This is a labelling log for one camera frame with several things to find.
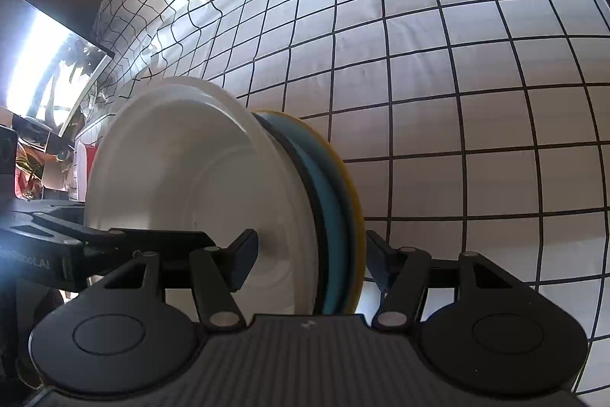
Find white bowl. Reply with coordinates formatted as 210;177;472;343
83;77;318;317

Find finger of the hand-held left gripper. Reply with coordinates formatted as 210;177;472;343
31;213;218;267

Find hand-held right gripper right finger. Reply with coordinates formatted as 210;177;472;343
366;230;527;330

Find black monitor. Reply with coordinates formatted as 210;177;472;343
0;0;116;137

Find yellow plate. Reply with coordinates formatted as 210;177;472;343
252;108;367;315

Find checked tablecloth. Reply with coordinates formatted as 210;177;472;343
93;0;610;393

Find cardboard box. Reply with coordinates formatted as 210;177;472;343
14;140;77;201

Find blue bowl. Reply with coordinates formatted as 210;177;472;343
255;111;351;315

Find white rectangular tray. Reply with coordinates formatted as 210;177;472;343
74;135;103;203

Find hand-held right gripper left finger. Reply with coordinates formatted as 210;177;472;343
100;228;259;330

